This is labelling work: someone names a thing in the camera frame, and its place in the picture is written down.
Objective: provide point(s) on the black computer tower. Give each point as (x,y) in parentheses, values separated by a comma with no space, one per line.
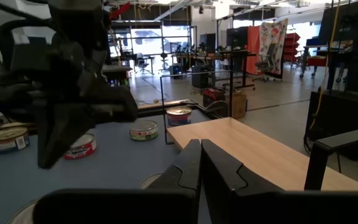
(200,77)

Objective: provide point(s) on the red tuna can silver lid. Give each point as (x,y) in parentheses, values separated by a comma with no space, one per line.
(84,148)
(148,183)

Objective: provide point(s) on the red and black tool case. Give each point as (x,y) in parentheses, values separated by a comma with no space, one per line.
(213,97)

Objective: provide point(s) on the black computer monitor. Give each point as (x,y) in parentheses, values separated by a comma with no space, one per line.
(237,38)

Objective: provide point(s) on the orange fabric partition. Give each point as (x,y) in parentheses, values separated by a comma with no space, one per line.
(253,49)

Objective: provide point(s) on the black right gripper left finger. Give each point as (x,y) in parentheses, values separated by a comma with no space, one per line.
(188,174)

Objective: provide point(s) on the black office desk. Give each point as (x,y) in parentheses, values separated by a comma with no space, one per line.
(225,55)

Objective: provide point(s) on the grey office chair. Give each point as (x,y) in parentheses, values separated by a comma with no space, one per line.
(264,63)

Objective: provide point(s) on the black equipment rack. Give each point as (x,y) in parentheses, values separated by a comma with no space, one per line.
(353,31)

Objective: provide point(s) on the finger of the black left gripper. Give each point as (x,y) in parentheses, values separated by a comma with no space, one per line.
(76,127)
(48,133)

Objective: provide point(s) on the black table frame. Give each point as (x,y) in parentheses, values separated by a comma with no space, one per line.
(154,112)

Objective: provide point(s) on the blue table mat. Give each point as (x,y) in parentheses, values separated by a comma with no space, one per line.
(104,174)

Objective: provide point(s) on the red storage bin rack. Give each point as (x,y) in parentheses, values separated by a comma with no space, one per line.
(292,46)

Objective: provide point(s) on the floral printed panel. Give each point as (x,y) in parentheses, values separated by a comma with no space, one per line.
(273,46)

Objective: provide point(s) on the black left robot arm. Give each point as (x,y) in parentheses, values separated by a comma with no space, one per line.
(73,18)

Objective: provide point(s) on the brown cardboard box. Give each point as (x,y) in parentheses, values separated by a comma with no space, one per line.
(236,105)

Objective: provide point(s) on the blue salmon can gold lid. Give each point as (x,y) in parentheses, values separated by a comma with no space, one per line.
(179,119)
(8,141)

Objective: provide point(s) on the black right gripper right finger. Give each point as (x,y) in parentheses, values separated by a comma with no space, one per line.
(219,174)

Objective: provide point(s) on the green tuna can silver lid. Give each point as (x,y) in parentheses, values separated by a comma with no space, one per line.
(144,132)
(19,216)

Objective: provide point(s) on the black equipment cabinet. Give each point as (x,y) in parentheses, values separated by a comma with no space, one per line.
(337,118)

